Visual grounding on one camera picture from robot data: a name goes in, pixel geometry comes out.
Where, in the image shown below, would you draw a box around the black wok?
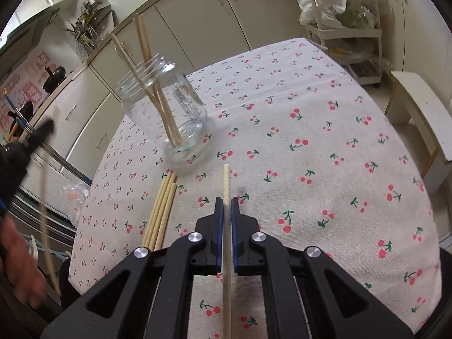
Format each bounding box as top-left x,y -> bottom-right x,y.
6,100 -> 36,139
42,64 -> 68,91

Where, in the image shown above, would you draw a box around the white speckled stool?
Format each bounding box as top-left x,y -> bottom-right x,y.
384,71 -> 452,195

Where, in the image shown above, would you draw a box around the pink wall stickers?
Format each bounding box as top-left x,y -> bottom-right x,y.
0,50 -> 51,121

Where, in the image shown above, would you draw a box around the white plastic shopping bag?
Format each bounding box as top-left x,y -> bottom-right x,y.
296,0 -> 349,29

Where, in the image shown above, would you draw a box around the clear glass jar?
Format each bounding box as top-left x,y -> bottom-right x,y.
116,53 -> 208,151

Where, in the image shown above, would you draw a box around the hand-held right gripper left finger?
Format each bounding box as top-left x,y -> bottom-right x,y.
40,197 -> 224,339

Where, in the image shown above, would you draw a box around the wall utensil rack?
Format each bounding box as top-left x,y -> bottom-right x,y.
64,0 -> 114,56

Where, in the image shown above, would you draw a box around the range hood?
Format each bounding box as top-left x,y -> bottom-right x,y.
0,6 -> 60,54

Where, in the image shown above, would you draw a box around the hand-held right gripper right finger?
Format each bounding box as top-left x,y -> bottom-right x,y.
231,198 -> 414,339

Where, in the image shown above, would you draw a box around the white rolling cart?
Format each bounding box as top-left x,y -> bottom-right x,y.
296,0 -> 384,88

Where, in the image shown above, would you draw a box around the grey sliding door frame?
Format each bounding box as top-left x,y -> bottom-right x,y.
7,141 -> 93,248

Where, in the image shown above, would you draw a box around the clear bag with pink contents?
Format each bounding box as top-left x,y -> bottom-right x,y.
61,181 -> 91,227

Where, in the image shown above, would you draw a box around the white wall cabinets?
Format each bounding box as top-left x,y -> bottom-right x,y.
16,0 -> 69,25

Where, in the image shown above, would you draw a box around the set of wooden chopsticks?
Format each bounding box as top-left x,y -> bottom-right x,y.
111,13 -> 185,252

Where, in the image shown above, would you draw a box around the pale wooden chopstick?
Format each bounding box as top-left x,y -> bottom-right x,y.
38,162 -> 63,296
222,164 -> 234,339

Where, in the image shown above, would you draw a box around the person's left hand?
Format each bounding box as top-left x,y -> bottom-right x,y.
0,218 -> 47,307

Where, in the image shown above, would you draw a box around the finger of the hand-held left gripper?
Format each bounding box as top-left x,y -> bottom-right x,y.
29,119 -> 58,157

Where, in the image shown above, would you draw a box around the bag of green vegetables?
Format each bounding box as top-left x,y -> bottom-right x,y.
333,5 -> 375,29

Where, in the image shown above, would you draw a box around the cream kitchen base cabinets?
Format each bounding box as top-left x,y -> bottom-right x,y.
21,0 -> 452,185

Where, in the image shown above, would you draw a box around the cherry print tablecloth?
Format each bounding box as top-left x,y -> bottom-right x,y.
68,37 -> 443,339

